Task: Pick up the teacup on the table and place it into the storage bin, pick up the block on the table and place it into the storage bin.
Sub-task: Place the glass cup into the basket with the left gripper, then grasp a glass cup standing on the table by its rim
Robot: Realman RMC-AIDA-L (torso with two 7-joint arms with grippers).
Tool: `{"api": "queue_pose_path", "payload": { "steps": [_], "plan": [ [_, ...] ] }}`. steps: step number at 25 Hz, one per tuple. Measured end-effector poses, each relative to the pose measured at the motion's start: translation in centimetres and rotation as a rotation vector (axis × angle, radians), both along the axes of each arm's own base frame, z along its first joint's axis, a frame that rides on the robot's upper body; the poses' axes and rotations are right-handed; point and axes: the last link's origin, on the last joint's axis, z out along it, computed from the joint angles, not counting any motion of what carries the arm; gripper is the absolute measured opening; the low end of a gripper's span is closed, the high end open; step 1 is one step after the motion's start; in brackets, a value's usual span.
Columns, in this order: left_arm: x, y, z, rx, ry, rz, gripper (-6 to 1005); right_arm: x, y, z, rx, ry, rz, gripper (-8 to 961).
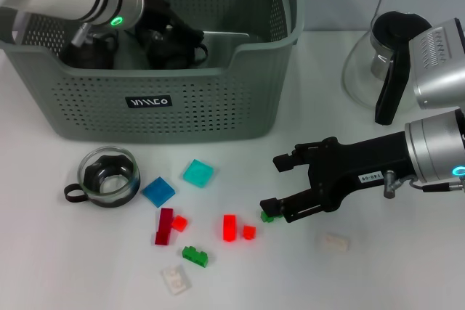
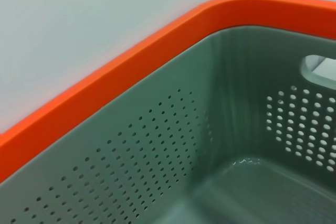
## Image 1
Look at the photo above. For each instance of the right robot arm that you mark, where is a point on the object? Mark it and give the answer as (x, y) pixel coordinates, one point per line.
(432, 150)

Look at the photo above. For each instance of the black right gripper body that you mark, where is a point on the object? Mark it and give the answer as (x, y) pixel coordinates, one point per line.
(356, 165)

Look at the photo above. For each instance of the blue square toy block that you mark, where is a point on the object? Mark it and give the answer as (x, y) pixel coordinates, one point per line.
(158, 192)

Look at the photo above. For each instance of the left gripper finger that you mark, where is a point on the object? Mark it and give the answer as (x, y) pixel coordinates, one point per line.
(189, 36)

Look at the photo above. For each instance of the teal square toy block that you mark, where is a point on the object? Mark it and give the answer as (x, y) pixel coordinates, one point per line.
(198, 174)

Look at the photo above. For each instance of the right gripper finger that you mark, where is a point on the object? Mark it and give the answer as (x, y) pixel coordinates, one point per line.
(298, 206)
(287, 162)

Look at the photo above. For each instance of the bright red long toy block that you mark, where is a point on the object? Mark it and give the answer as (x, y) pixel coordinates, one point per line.
(229, 228)

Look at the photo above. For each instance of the dark red long toy block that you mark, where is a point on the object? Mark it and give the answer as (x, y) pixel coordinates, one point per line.
(164, 226)

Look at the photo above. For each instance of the white toy block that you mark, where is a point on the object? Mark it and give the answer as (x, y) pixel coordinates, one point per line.
(336, 242)
(176, 279)

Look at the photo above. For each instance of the green toy block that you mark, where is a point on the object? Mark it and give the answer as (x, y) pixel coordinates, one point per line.
(196, 256)
(268, 218)

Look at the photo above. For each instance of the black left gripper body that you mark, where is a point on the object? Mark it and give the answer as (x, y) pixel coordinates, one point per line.
(158, 12)

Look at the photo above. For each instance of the grey-green perforated storage bin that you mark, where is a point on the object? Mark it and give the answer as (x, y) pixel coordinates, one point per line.
(181, 114)

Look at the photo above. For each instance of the dark clay teapot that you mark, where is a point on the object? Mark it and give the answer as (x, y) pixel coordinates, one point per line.
(94, 57)

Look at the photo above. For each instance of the small red toy block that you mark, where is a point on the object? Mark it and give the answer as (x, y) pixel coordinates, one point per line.
(179, 223)
(249, 232)

